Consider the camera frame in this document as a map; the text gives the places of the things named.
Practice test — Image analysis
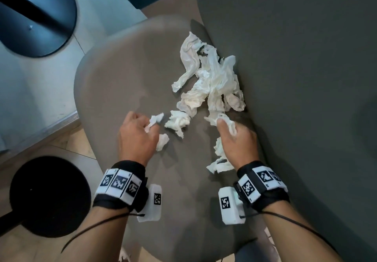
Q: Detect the thin black cable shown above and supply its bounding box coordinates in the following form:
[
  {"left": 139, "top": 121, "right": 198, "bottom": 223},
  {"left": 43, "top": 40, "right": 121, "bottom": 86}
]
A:
[
  {"left": 60, "top": 211, "right": 145, "bottom": 253},
  {"left": 240, "top": 210, "right": 336, "bottom": 252}
]

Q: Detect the black wristband with marker tags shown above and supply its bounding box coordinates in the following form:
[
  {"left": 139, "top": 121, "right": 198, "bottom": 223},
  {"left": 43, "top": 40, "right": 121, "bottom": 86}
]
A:
[
  {"left": 93, "top": 161, "right": 149, "bottom": 212},
  {"left": 234, "top": 161, "right": 291, "bottom": 212}
]

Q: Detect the metal step edge strip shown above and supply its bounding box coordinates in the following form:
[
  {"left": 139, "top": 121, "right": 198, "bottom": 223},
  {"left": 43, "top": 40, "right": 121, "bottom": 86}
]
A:
[{"left": 0, "top": 111, "right": 80, "bottom": 165}]

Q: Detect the white tissue piece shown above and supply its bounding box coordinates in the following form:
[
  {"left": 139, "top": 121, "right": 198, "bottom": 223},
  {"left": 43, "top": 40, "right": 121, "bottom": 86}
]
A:
[
  {"left": 205, "top": 113, "right": 238, "bottom": 137},
  {"left": 144, "top": 112, "right": 165, "bottom": 133}
]

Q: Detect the pile of white tissues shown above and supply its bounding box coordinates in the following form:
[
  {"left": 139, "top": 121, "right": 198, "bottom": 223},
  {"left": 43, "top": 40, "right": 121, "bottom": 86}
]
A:
[{"left": 155, "top": 32, "right": 247, "bottom": 174}]

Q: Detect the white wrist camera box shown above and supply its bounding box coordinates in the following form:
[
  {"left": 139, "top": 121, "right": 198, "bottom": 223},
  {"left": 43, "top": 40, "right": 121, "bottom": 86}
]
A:
[
  {"left": 137, "top": 183, "right": 163, "bottom": 223},
  {"left": 218, "top": 187, "right": 247, "bottom": 225}
]

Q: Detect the person's right forearm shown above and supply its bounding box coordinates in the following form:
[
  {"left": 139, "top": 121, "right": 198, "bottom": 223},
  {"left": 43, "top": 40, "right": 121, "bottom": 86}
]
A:
[{"left": 260, "top": 203, "right": 344, "bottom": 262}]

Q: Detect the person's left forearm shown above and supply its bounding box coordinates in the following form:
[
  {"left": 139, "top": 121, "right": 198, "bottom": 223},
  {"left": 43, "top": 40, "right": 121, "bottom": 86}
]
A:
[{"left": 59, "top": 204, "right": 132, "bottom": 262}]

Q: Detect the black round table pedestal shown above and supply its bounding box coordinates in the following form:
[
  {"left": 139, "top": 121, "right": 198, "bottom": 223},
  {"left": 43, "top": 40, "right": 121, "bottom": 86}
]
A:
[
  {"left": 0, "top": 156, "right": 92, "bottom": 238},
  {"left": 0, "top": 0, "right": 78, "bottom": 58}
]

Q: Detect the person's grey trouser leg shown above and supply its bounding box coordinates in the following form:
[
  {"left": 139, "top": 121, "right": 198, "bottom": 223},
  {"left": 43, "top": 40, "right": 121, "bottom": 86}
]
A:
[{"left": 235, "top": 238, "right": 280, "bottom": 262}]

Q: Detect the grey chair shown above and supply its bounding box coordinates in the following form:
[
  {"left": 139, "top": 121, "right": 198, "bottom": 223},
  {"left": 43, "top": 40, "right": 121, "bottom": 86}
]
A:
[{"left": 73, "top": 0, "right": 377, "bottom": 262}]

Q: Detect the person's left hand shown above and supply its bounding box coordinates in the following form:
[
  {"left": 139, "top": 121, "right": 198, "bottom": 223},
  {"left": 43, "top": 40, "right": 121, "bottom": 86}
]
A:
[{"left": 117, "top": 111, "right": 161, "bottom": 168}]

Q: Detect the person's right hand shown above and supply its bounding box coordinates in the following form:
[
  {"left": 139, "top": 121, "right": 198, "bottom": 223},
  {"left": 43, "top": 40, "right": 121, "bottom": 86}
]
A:
[{"left": 216, "top": 120, "right": 262, "bottom": 171}]

